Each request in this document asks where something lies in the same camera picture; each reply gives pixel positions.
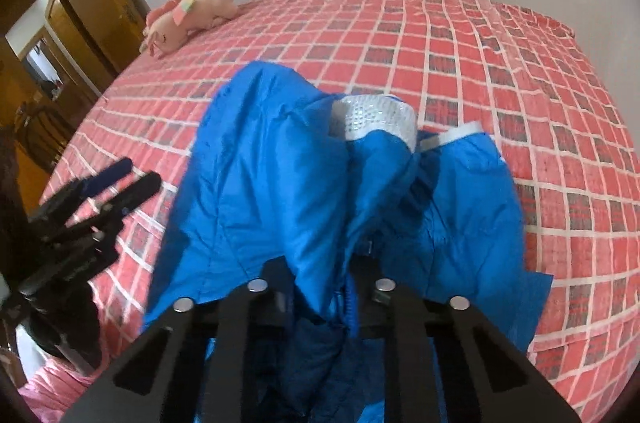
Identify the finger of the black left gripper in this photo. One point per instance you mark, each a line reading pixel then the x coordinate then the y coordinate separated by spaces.
pixel 115 207
pixel 54 213

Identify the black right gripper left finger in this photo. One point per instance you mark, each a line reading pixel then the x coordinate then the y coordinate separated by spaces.
pixel 199 362

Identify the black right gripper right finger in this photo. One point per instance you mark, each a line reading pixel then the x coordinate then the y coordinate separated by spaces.
pixel 447 362

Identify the blue puffer jacket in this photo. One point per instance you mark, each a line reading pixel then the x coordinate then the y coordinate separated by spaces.
pixel 282 169

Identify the pink plush unicorn toy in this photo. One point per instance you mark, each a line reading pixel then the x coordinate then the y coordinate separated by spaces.
pixel 170 26

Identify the red plaid bed sheet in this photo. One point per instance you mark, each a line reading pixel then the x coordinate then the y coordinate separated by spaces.
pixel 519 73

